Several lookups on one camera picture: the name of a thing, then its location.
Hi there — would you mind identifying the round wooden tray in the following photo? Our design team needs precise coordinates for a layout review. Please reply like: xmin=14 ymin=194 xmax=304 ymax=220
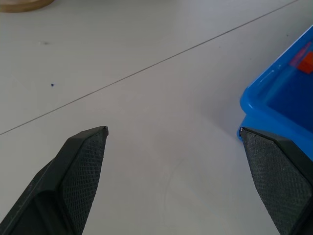
xmin=0 ymin=0 xmax=54 ymax=13

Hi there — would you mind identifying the orange object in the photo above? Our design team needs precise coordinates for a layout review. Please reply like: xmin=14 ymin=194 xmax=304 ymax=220
xmin=299 ymin=51 xmax=313 ymax=74

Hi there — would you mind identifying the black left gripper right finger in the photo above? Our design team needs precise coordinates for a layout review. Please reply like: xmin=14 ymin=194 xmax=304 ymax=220
xmin=240 ymin=126 xmax=313 ymax=235

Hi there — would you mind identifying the blue plastic bin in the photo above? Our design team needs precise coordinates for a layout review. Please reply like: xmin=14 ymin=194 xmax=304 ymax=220
xmin=236 ymin=24 xmax=313 ymax=162

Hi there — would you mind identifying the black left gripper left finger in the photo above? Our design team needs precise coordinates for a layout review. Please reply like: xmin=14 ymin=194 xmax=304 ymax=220
xmin=0 ymin=125 xmax=109 ymax=235

